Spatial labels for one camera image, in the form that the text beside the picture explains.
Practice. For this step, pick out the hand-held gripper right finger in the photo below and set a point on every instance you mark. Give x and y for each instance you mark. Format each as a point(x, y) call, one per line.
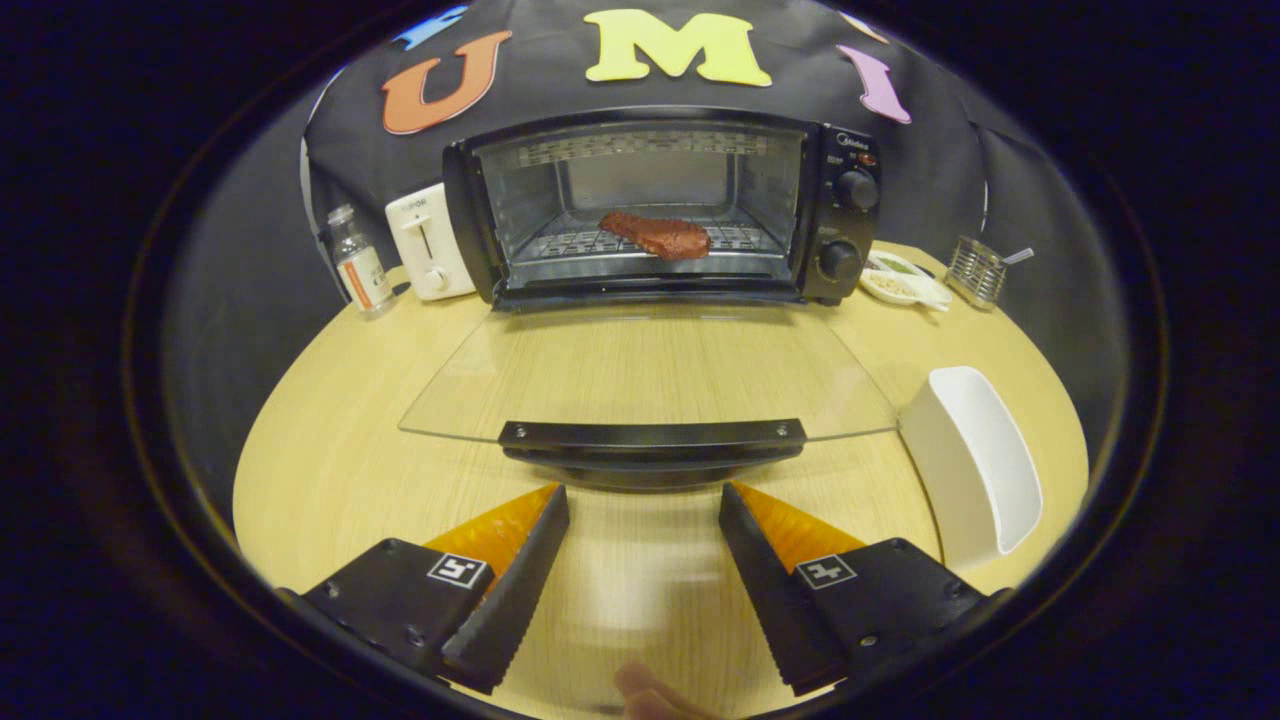
point(770, 585)

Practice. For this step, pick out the white rectangular dish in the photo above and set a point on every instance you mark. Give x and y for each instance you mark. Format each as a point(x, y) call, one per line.
point(960, 480)

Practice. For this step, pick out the red meat steak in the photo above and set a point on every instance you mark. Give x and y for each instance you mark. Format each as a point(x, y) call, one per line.
point(660, 237)

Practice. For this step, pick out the white divided tray with grains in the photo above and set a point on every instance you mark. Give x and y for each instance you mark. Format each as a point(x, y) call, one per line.
point(900, 290)

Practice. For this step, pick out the clear bottle with orange label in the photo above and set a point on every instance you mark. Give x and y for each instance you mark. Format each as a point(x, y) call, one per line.
point(360, 270)

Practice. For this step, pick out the black toaster oven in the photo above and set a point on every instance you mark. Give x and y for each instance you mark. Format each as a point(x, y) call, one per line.
point(650, 437)

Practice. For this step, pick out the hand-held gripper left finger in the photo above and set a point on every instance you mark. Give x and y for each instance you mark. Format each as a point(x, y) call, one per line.
point(520, 585)

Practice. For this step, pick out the white pop-up toaster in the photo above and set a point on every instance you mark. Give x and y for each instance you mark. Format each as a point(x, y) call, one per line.
point(430, 240)

